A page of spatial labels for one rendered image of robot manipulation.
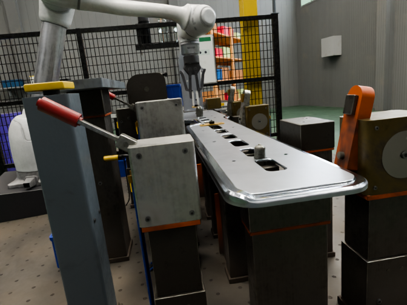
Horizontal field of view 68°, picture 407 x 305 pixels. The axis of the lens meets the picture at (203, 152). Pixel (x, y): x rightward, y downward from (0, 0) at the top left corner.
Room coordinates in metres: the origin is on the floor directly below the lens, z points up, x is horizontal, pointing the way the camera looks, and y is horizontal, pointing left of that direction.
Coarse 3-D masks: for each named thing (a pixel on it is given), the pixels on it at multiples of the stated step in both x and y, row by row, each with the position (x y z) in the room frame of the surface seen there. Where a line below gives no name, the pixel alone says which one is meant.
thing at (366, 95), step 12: (348, 96) 0.47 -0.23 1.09; (360, 96) 0.45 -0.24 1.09; (372, 96) 0.45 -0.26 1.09; (348, 108) 0.46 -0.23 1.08; (360, 108) 0.45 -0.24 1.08; (348, 120) 0.47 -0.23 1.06; (348, 132) 0.46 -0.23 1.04; (348, 144) 0.46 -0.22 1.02; (336, 156) 0.48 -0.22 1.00; (348, 156) 0.45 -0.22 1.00; (348, 168) 0.45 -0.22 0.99
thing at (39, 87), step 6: (30, 84) 0.48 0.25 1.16; (36, 84) 0.48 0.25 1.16; (42, 84) 0.48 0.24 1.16; (48, 84) 0.48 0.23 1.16; (54, 84) 0.49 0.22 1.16; (60, 84) 0.49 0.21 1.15; (66, 84) 0.50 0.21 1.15; (72, 84) 0.53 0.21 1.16; (24, 90) 0.48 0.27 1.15; (30, 90) 0.48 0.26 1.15; (36, 90) 0.48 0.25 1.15; (42, 90) 0.49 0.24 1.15; (48, 90) 0.50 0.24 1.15; (54, 90) 0.50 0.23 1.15
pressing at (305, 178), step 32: (192, 128) 0.98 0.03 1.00; (224, 128) 0.91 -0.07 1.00; (224, 160) 0.52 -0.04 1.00; (256, 160) 0.50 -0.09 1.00; (288, 160) 0.47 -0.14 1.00; (320, 160) 0.46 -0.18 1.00; (224, 192) 0.36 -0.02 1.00; (256, 192) 0.34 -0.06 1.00; (288, 192) 0.34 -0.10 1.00; (320, 192) 0.34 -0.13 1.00; (352, 192) 0.34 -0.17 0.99
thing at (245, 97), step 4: (244, 92) 1.11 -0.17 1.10; (248, 92) 1.10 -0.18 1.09; (240, 96) 1.12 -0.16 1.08; (244, 96) 1.10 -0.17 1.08; (248, 96) 1.10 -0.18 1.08; (240, 100) 1.11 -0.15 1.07; (244, 100) 1.09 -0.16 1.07; (248, 100) 1.10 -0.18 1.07; (244, 104) 1.09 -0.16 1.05; (248, 104) 1.10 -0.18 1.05; (240, 108) 1.13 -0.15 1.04; (244, 108) 1.09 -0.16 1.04; (240, 112) 1.12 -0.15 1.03; (244, 112) 1.09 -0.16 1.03; (240, 116) 1.11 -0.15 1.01; (244, 116) 1.09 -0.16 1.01; (240, 120) 1.10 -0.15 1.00; (244, 120) 1.09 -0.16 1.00; (244, 124) 1.09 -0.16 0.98
